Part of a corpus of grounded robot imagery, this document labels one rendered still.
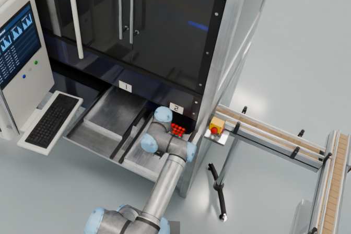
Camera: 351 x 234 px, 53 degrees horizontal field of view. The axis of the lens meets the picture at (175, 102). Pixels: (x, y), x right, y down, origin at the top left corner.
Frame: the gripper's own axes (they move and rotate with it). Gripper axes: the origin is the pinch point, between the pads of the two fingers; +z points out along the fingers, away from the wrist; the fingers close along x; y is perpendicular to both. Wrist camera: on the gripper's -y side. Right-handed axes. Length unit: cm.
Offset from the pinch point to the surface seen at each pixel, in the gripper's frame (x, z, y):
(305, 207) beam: 87, 55, -40
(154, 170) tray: -2.7, 21.4, -1.1
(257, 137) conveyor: 42, 16, -46
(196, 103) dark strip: 4.1, -4.2, -35.4
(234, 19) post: 12, -63, -36
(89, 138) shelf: -44.8, 21.6, -1.8
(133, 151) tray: -18.1, 21.4, -5.9
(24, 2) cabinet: -91, -39, -23
